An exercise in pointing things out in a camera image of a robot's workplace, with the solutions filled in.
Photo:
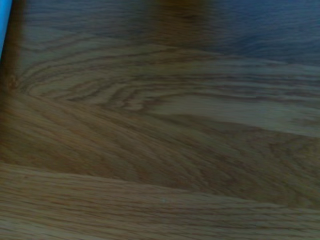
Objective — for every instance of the light blue mug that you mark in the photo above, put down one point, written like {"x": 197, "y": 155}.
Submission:
{"x": 3, "y": 22}

